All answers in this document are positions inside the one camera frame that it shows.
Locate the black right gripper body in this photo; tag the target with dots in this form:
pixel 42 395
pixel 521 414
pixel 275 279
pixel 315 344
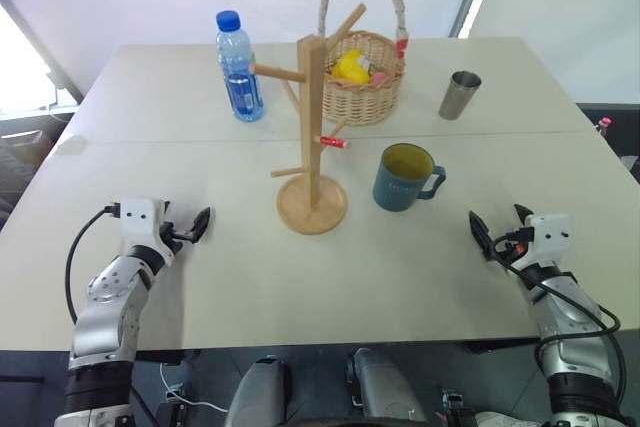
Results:
pixel 515 242

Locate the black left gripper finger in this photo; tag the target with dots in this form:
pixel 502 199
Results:
pixel 165 205
pixel 202 223

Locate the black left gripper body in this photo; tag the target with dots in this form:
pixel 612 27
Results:
pixel 176 236

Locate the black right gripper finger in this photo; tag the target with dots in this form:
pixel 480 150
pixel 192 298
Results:
pixel 522 213
pixel 481 234

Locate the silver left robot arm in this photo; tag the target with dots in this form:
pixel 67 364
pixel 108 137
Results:
pixel 107 312

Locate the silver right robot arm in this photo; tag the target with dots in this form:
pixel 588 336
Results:
pixel 575 337

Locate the steel tumbler cup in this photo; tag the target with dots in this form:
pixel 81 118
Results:
pixel 457 97

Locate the wooden mug tree stand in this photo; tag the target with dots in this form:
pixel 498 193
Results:
pixel 311 137

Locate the blue mug with yellow inside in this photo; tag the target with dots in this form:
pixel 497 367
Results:
pixel 400 179

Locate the red-capped background object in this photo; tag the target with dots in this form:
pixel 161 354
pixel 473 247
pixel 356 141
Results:
pixel 604 124

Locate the clear blue-capped water bottle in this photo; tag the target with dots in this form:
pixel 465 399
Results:
pixel 239 72

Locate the grey rounded robot leg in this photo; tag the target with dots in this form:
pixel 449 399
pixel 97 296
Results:
pixel 260 392
pixel 385 387

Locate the pink item in basket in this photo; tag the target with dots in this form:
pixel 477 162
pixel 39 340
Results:
pixel 381 77

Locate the yellow toy in basket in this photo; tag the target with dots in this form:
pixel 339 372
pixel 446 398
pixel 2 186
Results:
pixel 351 69

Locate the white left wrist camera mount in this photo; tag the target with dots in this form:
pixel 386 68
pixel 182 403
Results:
pixel 140 219

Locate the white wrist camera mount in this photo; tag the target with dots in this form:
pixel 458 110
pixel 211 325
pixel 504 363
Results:
pixel 550 234
pixel 140 219

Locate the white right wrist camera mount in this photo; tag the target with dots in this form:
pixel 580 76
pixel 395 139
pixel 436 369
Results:
pixel 550 234

